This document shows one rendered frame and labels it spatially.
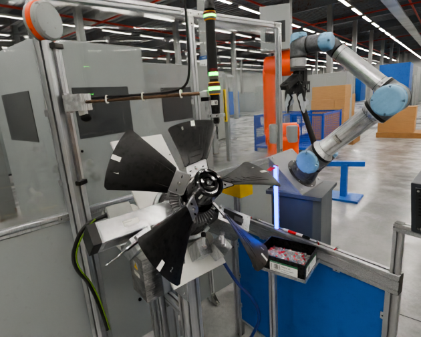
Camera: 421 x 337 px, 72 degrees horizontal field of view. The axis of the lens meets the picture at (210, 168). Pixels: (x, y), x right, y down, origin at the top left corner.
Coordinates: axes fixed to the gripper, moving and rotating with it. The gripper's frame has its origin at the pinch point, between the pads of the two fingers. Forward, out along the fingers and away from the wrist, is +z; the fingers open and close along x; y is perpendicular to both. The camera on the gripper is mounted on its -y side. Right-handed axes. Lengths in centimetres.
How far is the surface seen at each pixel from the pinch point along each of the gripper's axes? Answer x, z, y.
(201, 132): 12.6, 5.5, -47.7
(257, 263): -27, 47, -56
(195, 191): -5, 24, -65
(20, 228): 68, 46, -116
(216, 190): -8, 24, -58
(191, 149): 11, 12, -54
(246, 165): 5.6, 22.6, -28.3
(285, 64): 214, -50, 270
